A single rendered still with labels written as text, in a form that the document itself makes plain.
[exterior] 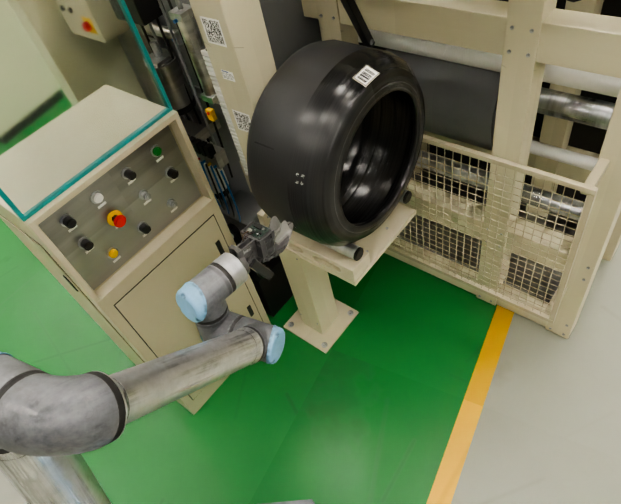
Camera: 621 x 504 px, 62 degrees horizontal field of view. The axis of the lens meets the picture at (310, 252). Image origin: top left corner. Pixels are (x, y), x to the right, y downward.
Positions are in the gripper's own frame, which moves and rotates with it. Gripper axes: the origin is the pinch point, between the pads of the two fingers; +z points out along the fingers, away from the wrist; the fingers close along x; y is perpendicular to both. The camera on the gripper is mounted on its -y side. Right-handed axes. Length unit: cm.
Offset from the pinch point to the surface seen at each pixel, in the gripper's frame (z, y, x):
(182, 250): -7, -30, 51
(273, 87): 12.6, 32.7, 10.7
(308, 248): 13.5, -23.1, 7.5
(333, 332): 37, -106, 23
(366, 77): 23.8, 35.2, -10.2
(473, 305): 85, -101, -24
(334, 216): 6.0, 4.7, -11.4
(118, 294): -34, -29, 51
